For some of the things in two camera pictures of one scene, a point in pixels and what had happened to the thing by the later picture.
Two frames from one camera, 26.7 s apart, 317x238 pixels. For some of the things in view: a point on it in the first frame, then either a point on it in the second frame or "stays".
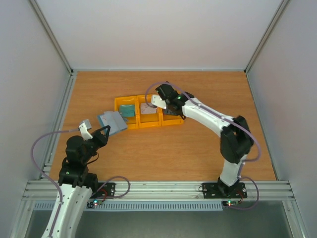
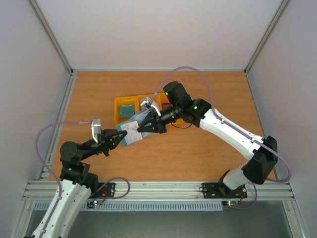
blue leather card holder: [113, 119] -> [138, 117]
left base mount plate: [104, 189] stays
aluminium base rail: [130, 191] stays
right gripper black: [172, 108] -> [158, 122]
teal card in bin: [127, 110] stays
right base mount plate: [217, 190] stays
